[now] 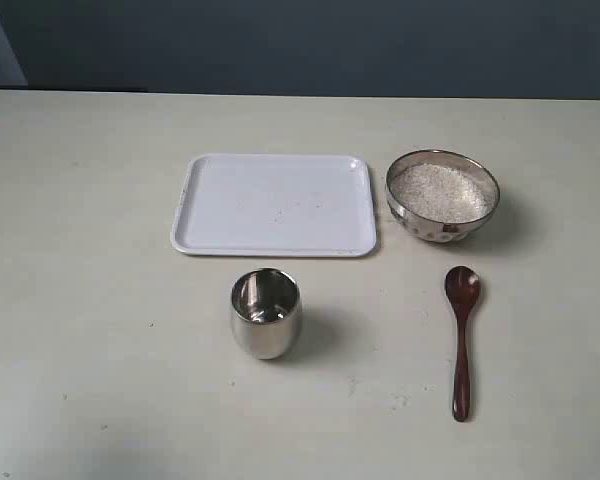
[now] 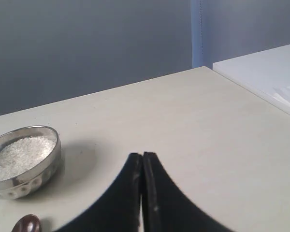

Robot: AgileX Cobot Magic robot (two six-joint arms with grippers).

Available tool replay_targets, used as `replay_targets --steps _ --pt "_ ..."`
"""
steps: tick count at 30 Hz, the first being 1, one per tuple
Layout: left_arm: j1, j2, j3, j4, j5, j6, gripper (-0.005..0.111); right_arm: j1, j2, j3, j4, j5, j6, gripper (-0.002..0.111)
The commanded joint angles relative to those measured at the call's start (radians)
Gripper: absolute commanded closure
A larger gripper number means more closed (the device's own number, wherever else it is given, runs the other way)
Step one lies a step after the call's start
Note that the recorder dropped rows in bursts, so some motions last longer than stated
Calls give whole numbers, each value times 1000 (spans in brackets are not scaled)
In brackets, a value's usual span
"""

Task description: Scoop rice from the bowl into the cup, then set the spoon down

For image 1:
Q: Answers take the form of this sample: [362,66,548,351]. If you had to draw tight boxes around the dark red wooden spoon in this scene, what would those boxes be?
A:
[444,266,481,422]

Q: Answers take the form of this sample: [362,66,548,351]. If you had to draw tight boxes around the stainless steel cup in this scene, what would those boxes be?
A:
[230,268,303,360]

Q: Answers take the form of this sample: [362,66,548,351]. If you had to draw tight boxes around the steel bowl of rice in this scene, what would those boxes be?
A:
[385,149,501,244]

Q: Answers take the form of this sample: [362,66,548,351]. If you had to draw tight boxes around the white rectangular plastic tray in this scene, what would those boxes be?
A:
[171,153,377,258]

